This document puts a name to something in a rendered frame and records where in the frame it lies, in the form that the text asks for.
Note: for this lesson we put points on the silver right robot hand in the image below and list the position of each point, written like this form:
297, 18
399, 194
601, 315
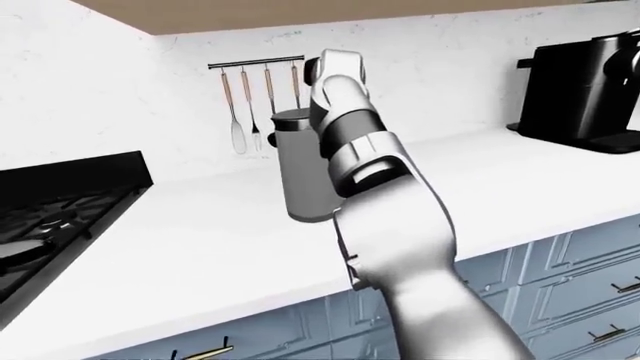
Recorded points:
341, 71

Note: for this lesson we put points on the grey electric kettle black lid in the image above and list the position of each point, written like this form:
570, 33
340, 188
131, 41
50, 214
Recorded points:
300, 168

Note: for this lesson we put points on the black coffee machine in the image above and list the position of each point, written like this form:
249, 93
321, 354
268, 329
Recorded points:
575, 86

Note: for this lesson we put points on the blue base cabinets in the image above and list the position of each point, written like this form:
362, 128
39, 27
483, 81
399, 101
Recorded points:
560, 285

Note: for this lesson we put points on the black gas cooktop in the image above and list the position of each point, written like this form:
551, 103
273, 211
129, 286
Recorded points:
60, 202

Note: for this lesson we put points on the wooden wall cabinet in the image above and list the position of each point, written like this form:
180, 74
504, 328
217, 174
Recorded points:
350, 15

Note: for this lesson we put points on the black wall utensil rail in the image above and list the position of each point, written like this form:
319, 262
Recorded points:
250, 62

